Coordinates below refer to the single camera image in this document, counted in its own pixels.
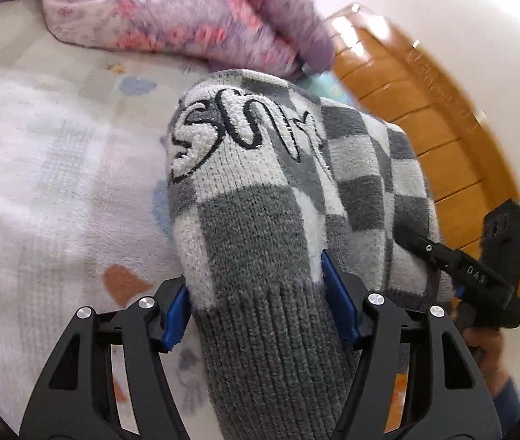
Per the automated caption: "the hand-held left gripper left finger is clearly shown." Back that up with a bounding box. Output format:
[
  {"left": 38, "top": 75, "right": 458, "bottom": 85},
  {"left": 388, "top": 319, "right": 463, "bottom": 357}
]
[{"left": 19, "top": 275, "right": 192, "bottom": 440}]

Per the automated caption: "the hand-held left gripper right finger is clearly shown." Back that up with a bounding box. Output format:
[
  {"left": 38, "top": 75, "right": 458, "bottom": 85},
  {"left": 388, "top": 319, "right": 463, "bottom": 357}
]
[{"left": 321, "top": 250, "right": 503, "bottom": 440}]

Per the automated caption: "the grey white checkered cardigan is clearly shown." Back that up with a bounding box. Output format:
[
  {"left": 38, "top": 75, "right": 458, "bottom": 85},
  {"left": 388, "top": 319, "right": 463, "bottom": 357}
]
[{"left": 166, "top": 69, "right": 455, "bottom": 440}]

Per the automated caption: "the person's right forearm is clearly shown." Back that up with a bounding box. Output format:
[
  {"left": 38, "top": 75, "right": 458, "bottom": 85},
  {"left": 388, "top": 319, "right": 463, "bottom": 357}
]
[{"left": 490, "top": 375, "right": 520, "bottom": 429}]

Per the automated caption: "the person's right hand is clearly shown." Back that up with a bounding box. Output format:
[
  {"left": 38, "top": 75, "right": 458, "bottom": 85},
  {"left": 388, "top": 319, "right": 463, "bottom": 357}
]
[{"left": 450, "top": 305, "right": 512, "bottom": 382}]

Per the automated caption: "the wooden headboard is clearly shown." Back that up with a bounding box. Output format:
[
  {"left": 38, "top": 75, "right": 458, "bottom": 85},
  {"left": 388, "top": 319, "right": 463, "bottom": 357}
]
[{"left": 324, "top": 2, "right": 520, "bottom": 303}]

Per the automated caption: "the white floral bed sheet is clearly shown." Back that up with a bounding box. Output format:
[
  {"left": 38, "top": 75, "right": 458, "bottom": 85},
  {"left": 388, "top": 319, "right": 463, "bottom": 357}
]
[{"left": 0, "top": 2, "right": 316, "bottom": 436}]

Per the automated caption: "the teal striped pillow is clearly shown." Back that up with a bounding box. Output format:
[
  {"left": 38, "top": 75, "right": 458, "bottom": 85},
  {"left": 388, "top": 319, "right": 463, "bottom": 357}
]
[{"left": 303, "top": 71, "right": 350, "bottom": 104}]

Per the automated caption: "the purple floral quilt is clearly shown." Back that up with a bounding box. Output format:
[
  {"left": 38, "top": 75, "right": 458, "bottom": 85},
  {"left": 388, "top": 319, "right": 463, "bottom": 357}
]
[{"left": 0, "top": 0, "right": 336, "bottom": 78}]

